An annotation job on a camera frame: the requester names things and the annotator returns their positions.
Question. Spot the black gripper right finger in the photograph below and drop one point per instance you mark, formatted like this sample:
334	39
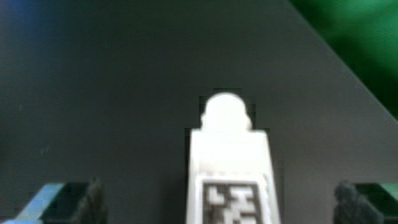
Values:
366	203

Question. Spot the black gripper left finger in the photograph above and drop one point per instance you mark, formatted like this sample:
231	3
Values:
68	203

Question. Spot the white table leg with tag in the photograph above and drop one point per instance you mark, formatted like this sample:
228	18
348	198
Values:
231	196

